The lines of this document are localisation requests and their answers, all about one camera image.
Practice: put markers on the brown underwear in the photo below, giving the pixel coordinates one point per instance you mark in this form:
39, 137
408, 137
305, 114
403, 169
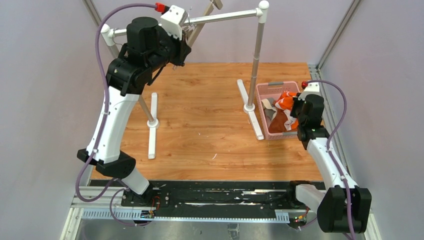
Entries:
283, 122

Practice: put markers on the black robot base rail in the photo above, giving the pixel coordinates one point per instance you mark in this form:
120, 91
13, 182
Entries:
194, 201

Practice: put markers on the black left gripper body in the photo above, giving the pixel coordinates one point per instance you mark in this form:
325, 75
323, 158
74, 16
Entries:
182, 50

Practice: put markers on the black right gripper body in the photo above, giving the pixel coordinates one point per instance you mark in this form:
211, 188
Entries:
295, 110

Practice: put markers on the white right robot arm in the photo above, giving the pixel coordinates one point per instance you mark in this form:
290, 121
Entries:
344, 207

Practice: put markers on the pink plastic basket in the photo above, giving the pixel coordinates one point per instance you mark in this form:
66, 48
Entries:
274, 90

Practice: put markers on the grey underwear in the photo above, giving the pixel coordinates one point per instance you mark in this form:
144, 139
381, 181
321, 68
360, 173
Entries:
269, 109

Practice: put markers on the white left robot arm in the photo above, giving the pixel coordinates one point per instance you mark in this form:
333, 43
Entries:
150, 46

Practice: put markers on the beige hanger of orange underwear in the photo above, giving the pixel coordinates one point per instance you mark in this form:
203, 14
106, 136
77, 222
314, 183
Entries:
193, 30

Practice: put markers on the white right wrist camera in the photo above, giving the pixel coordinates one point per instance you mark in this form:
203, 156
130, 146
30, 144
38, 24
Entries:
309, 88

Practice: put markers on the orange underwear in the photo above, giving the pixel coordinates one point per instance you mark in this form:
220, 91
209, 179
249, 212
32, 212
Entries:
285, 103

